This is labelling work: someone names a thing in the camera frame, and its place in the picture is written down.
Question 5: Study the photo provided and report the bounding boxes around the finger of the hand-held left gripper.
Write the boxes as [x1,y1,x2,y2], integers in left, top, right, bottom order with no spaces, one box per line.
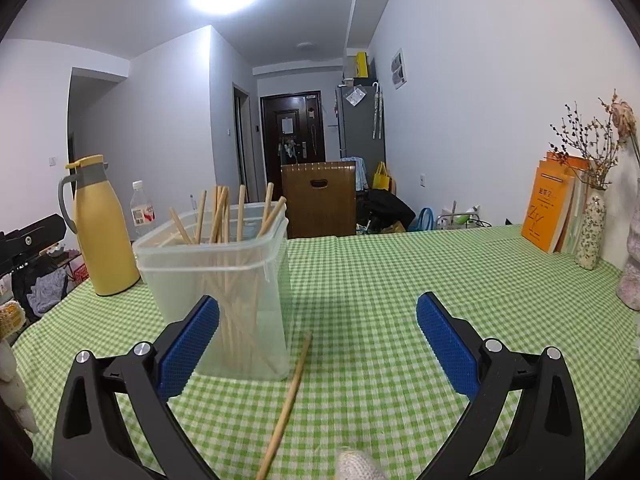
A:
[15,214,67,257]

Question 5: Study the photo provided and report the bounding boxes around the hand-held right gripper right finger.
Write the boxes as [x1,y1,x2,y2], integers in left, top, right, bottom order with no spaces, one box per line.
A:
[416,291,586,480]

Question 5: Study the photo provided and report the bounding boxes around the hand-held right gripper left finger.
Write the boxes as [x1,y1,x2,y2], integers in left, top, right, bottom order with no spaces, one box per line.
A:
[52,295,221,480]

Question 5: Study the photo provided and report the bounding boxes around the clear plastic container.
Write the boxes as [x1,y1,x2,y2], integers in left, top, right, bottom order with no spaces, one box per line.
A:
[132,202,291,381]

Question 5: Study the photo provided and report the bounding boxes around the wooden chopstick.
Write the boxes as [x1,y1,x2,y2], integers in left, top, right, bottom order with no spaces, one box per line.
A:
[255,332,314,480]

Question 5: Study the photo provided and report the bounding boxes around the bunch of chopsticks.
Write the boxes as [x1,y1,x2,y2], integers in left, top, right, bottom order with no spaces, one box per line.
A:
[167,182,288,366]

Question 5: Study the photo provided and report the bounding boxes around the person's left hand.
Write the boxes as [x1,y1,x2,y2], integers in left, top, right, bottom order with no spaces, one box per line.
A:
[0,300,40,433]

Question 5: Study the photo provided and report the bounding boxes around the person's right hand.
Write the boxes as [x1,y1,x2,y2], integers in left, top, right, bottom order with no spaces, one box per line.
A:
[336,450,387,480]

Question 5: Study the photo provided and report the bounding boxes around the black folding chair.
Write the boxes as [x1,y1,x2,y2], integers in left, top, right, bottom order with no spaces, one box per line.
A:
[10,255,71,321]

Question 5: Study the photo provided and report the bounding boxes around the grey clothes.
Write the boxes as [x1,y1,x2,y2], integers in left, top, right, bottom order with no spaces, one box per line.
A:
[27,267,68,317]

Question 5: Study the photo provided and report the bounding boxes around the yellow thermos jug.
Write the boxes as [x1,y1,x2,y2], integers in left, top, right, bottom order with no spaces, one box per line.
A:
[58,155,142,297]

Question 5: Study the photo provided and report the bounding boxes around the green checkered tablecloth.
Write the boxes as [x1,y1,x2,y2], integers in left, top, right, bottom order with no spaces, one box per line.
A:
[10,222,640,480]

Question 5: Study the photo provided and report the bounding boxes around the plastic water bottle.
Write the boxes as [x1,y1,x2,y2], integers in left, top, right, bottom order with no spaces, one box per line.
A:
[130,180,157,241]

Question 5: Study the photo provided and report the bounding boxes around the metal rack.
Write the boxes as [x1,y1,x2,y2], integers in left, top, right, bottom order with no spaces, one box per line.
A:
[435,200,493,231]

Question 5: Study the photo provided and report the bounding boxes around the black bag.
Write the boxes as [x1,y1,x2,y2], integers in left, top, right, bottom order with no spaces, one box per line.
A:
[357,190,417,233]

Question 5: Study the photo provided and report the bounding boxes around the large orange book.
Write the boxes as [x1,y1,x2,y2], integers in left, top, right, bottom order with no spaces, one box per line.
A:
[521,167,576,253]

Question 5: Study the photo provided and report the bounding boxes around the brown wooden chair back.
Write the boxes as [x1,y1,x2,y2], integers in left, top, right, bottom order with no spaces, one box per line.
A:
[281,161,357,238]

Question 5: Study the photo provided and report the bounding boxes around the yellow bag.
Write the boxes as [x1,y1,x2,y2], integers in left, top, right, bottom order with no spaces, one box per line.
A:
[371,161,393,192]

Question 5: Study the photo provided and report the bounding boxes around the white book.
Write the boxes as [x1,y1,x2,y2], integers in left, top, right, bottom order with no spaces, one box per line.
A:
[560,180,588,256]

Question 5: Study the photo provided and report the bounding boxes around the floral vase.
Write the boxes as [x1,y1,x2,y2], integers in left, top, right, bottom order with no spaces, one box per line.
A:
[576,187,608,271]

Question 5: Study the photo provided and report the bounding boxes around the blue checkered cloth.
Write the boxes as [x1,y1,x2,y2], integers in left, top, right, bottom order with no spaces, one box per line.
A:
[345,157,367,192]

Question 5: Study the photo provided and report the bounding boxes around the pink textured ornament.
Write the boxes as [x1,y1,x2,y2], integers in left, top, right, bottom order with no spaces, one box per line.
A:
[617,260,640,307]

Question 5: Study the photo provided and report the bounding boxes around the grey interior door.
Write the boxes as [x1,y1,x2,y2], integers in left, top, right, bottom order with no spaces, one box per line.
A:
[232,83,251,188]

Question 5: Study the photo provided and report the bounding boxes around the thin orange book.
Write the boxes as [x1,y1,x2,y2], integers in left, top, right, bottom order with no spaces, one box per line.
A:
[545,151,591,172]

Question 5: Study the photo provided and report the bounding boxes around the dark entrance door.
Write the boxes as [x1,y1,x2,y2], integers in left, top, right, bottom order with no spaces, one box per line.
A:
[260,91,326,166]

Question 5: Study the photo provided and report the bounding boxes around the grey refrigerator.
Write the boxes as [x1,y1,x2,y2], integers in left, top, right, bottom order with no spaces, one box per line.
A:
[335,82,386,161]

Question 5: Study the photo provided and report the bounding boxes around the dried flower branches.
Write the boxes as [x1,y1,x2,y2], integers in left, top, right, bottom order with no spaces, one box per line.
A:
[549,89,640,191]

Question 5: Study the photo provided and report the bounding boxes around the wall poster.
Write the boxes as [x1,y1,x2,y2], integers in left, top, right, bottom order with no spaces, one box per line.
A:
[391,48,407,90]

